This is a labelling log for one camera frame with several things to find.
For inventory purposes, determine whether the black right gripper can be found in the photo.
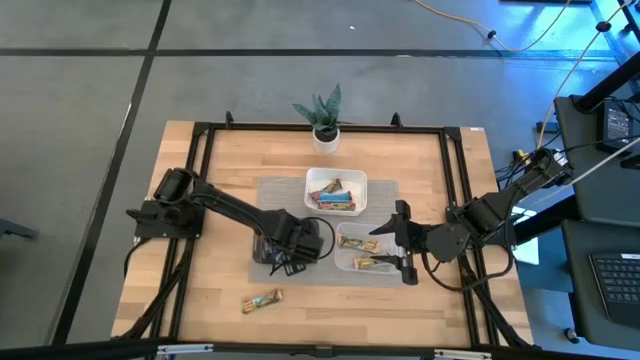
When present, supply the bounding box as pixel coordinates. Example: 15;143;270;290
368;199;456;286

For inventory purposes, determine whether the orange Chewy granola bar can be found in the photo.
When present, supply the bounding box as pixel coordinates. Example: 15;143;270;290
337;234;382;254
352;255;386;271

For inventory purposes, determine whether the black power adapter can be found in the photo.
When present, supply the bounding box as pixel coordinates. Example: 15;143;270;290
596;99;637;155

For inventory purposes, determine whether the black laptop keyboard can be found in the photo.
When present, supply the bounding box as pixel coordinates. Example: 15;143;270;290
588;251;640;330

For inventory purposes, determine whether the grey woven placemat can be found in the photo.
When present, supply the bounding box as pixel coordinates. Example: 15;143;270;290
247;174;417;290

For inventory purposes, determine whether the white plant pot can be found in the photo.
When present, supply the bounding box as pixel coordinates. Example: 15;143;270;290
311;127;342;154

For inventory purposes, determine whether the yellow cord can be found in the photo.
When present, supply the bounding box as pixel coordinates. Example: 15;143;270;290
536;0;629;149

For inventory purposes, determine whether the red green granola bar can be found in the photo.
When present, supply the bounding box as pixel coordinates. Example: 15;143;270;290
241;288;285;315
308;178;345;202
318;200;358;212

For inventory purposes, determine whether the black left arm cable bundle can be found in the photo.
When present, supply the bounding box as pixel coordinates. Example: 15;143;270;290
118;235;197;342

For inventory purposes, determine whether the yellow floor cable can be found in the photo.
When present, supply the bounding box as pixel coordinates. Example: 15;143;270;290
413;0;572;55

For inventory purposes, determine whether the green snake plant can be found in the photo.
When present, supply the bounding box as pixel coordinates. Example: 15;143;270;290
291;82;345;134

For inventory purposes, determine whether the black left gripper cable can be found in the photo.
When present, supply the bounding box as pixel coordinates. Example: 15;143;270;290
304;215;337;262

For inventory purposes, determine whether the white plastic bin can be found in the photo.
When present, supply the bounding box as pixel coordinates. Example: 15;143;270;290
303;167;369;218

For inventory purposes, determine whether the clear plastic bin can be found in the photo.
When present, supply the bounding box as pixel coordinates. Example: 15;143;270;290
333;221;404;276

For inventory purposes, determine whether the black aluminium table frame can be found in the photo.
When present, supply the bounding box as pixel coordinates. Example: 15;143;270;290
112;110;534;351

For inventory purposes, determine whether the black side desk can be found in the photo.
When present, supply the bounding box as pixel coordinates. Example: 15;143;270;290
552;93;640;214

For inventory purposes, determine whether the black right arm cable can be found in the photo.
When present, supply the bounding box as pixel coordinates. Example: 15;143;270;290
421;247;517;293

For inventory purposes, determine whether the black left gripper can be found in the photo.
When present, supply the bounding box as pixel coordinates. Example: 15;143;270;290
269;209;325;277

